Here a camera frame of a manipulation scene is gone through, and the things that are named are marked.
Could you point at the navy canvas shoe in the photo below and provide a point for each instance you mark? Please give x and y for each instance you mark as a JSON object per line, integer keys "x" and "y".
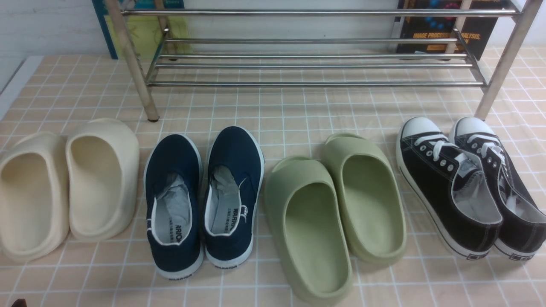
{"x": 235, "y": 172}
{"x": 172, "y": 177}

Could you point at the metal shoe rack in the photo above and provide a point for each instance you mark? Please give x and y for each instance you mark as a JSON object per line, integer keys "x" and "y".
{"x": 457, "y": 54}

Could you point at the left green foam slipper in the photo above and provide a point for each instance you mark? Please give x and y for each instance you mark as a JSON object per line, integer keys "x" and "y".
{"x": 304, "y": 218}

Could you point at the green foam slipper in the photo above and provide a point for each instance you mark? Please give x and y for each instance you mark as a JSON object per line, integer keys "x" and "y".
{"x": 370, "y": 202}
{"x": 304, "y": 218}

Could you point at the right green foam slipper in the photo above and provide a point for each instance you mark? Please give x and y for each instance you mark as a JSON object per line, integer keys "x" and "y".
{"x": 370, "y": 202}

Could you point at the right cream foam slipper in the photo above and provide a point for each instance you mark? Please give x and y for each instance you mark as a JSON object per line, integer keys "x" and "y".
{"x": 103, "y": 166}

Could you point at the cream foam slipper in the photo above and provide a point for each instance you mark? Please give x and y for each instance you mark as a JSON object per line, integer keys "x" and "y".
{"x": 103, "y": 166}
{"x": 34, "y": 190}

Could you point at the blue yellow book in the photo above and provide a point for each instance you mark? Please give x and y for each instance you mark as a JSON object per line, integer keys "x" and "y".
{"x": 144, "y": 30}

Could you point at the left black canvas sneaker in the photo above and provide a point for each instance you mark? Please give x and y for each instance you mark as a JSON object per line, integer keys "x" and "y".
{"x": 451, "y": 184}

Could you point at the black canvas sneaker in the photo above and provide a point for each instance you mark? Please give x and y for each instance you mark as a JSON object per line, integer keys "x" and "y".
{"x": 523, "y": 230}
{"x": 451, "y": 184}

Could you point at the black orange book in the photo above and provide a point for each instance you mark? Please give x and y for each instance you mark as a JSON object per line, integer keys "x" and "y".
{"x": 476, "y": 31}

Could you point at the left cream foam slipper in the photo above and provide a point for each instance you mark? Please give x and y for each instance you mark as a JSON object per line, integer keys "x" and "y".
{"x": 34, "y": 190}

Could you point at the right black canvas sneaker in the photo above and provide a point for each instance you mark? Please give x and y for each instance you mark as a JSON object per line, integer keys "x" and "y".
{"x": 523, "y": 230}

